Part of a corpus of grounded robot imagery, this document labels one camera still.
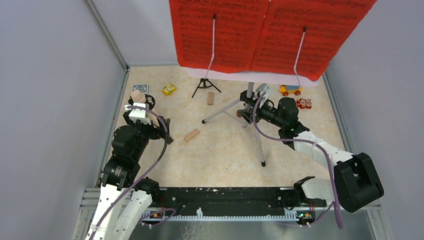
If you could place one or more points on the yellow toy car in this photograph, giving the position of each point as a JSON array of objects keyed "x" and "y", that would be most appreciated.
[{"x": 287, "y": 90}]

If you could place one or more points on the lying wooden block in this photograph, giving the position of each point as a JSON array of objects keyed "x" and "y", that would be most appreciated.
[{"x": 188, "y": 137}]

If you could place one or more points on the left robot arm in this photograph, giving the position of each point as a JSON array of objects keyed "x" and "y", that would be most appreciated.
[{"x": 124, "y": 198}]

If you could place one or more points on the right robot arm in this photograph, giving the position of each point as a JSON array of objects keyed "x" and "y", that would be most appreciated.
[{"x": 354, "y": 181}]

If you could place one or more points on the yellow toy block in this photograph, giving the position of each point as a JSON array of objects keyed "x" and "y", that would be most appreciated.
[{"x": 169, "y": 89}]

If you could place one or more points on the silver music stand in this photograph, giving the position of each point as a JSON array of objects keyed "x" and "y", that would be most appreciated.
[{"x": 250, "y": 84}]

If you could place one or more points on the blue playing card box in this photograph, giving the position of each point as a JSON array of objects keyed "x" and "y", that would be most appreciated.
[{"x": 144, "y": 88}]

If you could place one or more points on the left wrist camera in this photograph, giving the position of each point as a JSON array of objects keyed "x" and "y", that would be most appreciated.
[{"x": 135, "y": 114}]

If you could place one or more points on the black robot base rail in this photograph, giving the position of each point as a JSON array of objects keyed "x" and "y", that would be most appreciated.
[{"x": 232, "y": 201}]

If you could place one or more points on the small black tripod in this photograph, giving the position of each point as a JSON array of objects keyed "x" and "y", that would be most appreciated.
[{"x": 205, "y": 83}]

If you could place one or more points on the upright wooden block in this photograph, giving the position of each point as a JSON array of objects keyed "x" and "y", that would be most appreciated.
[{"x": 210, "y": 98}]

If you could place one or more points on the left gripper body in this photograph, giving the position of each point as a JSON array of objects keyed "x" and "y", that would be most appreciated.
[{"x": 145, "y": 132}]

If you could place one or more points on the red sheet music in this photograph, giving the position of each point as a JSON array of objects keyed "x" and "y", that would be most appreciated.
[
  {"x": 329, "y": 22},
  {"x": 220, "y": 35}
]

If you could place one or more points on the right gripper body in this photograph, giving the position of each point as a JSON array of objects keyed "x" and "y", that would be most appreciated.
[{"x": 251, "y": 112}]

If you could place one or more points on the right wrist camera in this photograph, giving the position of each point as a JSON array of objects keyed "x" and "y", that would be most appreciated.
[{"x": 264, "y": 89}]

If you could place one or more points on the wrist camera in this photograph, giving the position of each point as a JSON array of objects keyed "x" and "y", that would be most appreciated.
[
  {"x": 264, "y": 89},
  {"x": 135, "y": 114}
]

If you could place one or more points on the toy microphone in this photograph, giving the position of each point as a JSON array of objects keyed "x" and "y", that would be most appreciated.
[{"x": 137, "y": 96}]

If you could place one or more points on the red owl toy block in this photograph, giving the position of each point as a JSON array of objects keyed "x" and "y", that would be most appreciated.
[{"x": 304, "y": 103}]

